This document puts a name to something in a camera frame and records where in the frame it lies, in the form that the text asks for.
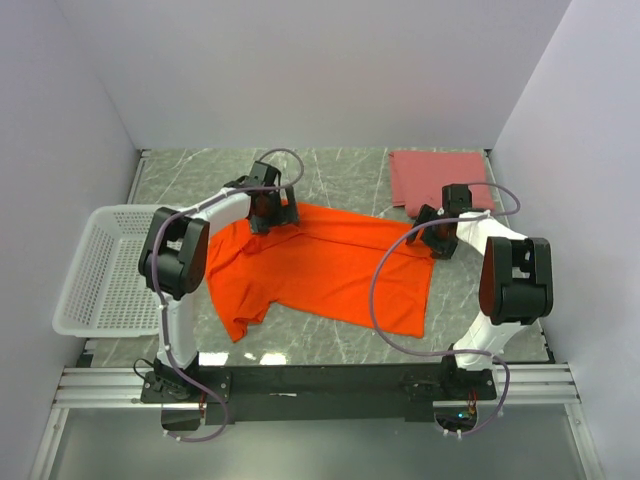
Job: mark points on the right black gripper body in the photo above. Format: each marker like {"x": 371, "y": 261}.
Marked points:
{"x": 441, "y": 243}

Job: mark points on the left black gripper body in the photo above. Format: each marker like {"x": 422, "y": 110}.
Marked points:
{"x": 275, "y": 215}

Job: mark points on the orange t shirt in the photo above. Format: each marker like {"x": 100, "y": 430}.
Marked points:
{"x": 335, "y": 264}

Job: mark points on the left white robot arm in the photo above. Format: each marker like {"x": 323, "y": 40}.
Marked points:
{"x": 173, "y": 260}

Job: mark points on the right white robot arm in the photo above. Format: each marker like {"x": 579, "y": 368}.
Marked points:
{"x": 515, "y": 287}

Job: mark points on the folded pink t shirt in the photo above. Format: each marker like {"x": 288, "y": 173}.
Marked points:
{"x": 417, "y": 177}

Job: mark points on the white perforated plastic basket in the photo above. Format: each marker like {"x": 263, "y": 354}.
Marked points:
{"x": 104, "y": 296}

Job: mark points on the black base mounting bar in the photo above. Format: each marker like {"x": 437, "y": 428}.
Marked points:
{"x": 326, "y": 392}

